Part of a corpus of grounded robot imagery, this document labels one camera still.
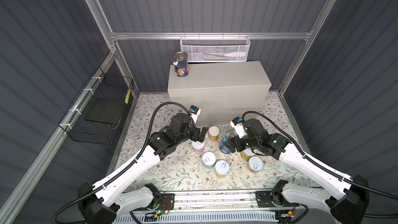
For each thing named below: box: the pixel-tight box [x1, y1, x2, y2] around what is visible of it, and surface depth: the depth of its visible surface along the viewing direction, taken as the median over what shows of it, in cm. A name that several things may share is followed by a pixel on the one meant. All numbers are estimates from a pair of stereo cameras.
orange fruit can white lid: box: [207, 125, 220, 142], surface depth 93 cm
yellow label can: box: [214, 160, 230, 178], surface depth 80 cm
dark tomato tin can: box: [172, 51, 190, 78], surface depth 77 cm
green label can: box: [202, 151, 217, 170], surface depth 83 cm
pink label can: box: [191, 140, 205, 154], surface depth 88 cm
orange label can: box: [247, 156, 264, 174], surface depth 82 cm
